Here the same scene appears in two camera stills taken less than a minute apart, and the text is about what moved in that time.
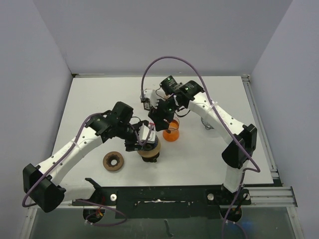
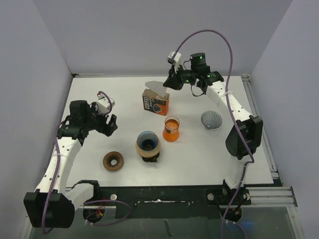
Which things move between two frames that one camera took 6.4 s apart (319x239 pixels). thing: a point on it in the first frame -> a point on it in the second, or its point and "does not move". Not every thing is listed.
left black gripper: [132, 145] -> [105, 128]
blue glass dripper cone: [149, 146] does not move
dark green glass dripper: [151, 159] does not move
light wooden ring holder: [151, 152] does not move
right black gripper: [157, 115] -> [172, 81]
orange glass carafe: [174, 126] does not move
